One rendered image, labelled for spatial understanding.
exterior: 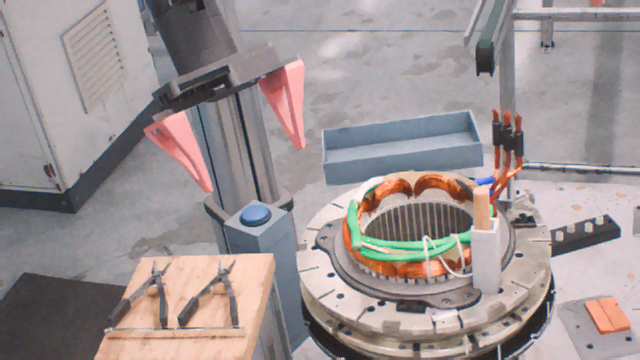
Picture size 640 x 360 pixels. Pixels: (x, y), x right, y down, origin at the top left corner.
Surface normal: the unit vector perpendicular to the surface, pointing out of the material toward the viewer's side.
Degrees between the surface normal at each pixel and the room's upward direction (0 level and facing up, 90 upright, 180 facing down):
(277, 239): 90
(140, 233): 0
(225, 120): 90
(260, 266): 0
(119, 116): 89
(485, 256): 90
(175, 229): 0
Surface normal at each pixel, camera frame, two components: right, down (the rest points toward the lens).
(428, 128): 0.02, 0.55
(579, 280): -0.14, -0.83
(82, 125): 0.94, 0.07
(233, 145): 0.56, 0.39
